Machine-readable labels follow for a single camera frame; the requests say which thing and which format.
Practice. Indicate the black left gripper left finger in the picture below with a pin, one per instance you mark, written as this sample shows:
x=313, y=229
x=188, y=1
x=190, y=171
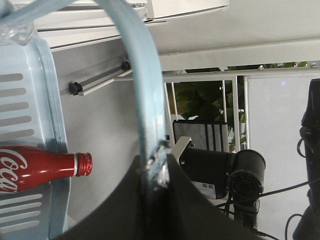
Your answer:
x=119, y=217

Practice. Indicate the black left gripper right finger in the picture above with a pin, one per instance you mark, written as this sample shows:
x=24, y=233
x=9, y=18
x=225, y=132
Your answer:
x=190, y=216

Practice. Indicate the red aluminium Coca-Cola bottle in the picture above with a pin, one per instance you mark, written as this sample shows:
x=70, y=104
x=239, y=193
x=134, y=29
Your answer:
x=25, y=167

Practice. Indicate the light blue plastic basket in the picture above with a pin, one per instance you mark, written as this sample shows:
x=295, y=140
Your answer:
x=116, y=125

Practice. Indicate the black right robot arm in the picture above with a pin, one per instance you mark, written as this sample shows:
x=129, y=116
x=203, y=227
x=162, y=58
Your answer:
x=240, y=176

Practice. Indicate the green potted plant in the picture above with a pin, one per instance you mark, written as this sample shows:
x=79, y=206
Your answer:
x=204, y=100

